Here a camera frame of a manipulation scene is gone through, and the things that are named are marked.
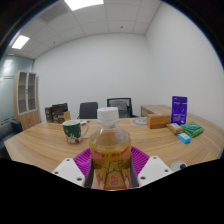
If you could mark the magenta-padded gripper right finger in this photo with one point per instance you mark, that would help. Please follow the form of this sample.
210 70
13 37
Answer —
153 168

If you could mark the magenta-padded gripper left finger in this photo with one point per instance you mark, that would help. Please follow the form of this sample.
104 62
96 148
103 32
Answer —
68 170

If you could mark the yellow-labelled drink bottle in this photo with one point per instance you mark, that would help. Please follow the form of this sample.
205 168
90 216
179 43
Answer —
110 156

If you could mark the green and white mug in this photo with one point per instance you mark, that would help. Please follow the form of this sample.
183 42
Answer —
71 131

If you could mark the small light blue box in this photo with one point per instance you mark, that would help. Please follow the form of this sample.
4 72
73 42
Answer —
184 138

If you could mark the small yellow box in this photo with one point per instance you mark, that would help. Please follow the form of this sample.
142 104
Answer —
174 128

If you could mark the orange cardboard box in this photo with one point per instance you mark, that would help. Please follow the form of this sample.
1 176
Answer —
158 121

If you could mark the round grey printed disc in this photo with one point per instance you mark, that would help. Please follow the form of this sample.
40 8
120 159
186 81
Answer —
139 121

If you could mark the tan brown carton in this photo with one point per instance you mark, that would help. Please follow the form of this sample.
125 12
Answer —
64 118

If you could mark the flat green box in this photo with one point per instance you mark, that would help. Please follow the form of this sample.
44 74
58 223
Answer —
192 129

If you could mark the small black box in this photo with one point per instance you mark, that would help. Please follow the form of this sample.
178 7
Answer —
48 115

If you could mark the wooden side desk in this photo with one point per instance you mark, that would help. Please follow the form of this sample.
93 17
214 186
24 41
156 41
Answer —
155 109

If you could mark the dark brown carton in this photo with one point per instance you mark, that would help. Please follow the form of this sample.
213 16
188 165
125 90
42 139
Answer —
60 108

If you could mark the dark grey office chair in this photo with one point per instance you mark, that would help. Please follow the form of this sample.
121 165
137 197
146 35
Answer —
88 110

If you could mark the purple standing card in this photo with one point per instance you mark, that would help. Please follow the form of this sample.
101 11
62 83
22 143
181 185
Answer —
179 110

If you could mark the black mesh office chair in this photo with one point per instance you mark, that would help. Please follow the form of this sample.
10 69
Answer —
123 106

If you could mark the wooden glass-door shelf cabinet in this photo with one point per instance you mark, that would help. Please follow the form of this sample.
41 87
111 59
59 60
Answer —
26 100

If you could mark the rectangular ceiling light panel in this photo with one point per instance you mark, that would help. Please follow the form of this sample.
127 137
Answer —
20 42
83 4

